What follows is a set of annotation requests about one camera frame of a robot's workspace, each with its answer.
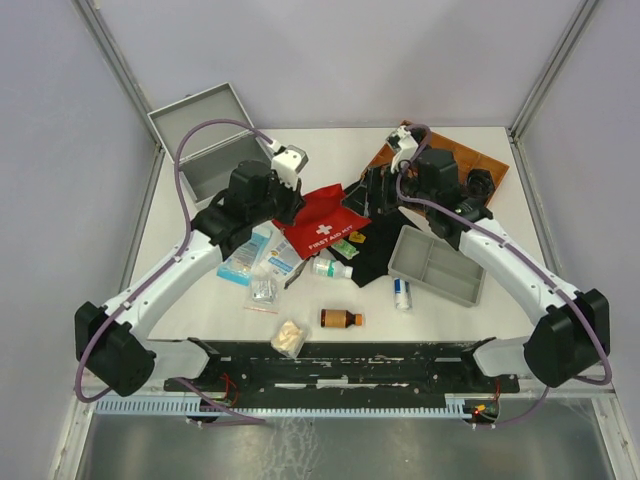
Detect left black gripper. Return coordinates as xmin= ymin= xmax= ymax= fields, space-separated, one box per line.
xmin=248 ymin=170 xmax=306 ymax=227

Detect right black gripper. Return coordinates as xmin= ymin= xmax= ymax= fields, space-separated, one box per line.
xmin=339 ymin=158 xmax=434 ymax=219

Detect red first aid kit pouch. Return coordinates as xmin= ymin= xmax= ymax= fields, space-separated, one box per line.
xmin=272 ymin=184 xmax=371 ymax=260

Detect small zip bag of packets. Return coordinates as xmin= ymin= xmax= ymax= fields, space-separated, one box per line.
xmin=244 ymin=272 xmax=280 ymax=314

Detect beige gauze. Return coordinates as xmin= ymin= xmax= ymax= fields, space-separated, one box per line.
xmin=270 ymin=320 xmax=308 ymax=359

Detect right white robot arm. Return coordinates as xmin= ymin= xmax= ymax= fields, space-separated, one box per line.
xmin=343 ymin=148 xmax=612 ymax=391

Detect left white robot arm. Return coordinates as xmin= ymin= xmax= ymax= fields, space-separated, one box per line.
xmin=74 ymin=150 xmax=307 ymax=397

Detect brown medicine bottle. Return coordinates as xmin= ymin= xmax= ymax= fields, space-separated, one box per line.
xmin=320 ymin=309 xmax=364 ymax=329

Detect black folded cloth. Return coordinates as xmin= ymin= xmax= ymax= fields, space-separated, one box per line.
xmin=344 ymin=177 xmax=424 ymax=289

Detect green small sachet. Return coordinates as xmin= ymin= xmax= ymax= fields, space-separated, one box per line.
xmin=332 ymin=239 xmax=359 ymax=260

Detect blue white gauze packet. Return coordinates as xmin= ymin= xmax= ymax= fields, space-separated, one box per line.
xmin=260 ymin=239 xmax=303 ymax=282

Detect light blue mask packet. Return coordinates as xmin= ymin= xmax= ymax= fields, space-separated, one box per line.
xmin=217 ymin=224 xmax=273 ymax=287

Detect clear bottle green label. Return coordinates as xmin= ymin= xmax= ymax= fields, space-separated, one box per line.
xmin=312 ymin=257 xmax=353 ymax=279

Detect grey plastic divided tray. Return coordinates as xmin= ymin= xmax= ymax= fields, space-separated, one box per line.
xmin=388 ymin=225 xmax=485 ymax=308

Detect white blue tube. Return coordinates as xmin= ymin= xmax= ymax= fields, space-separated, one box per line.
xmin=393 ymin=278 xmax=412 ymax=312

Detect grey metal first aid box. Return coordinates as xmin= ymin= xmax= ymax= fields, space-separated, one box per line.
xmin=148 ymin=83 xmax=270 ymax=209

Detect black rolled item right compartment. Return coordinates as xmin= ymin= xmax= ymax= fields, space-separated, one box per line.
xmin=463 ymin=169 xmax=496 ymax=205

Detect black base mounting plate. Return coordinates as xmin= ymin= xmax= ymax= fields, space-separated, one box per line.
xmin=192 ymin=341 xmax=520 ymax=409

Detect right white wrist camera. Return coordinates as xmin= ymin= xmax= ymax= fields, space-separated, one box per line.
xmin=385 ymin=126 xmax=419 ymax=173

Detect black handled scissors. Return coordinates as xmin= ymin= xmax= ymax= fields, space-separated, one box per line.
xmin=284 ymin=260 xmax=307 ymax=290

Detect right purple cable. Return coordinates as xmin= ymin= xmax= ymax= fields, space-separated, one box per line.
xmin=394 ymin=124 xmax=615 ymax=429

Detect purple cable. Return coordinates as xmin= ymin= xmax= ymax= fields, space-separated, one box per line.
xmin=394 ymin=124 xmax=615 ymax=429
xmin=74 ymin=120 xmax=281 ymax=429

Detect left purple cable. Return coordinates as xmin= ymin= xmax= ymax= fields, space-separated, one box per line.
xmin=74 ymin=120 xmax=281 ymax=429

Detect light blue cable duct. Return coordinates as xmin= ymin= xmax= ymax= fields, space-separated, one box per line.
xmin=94 ymin=394 xmax=472 ymax=420

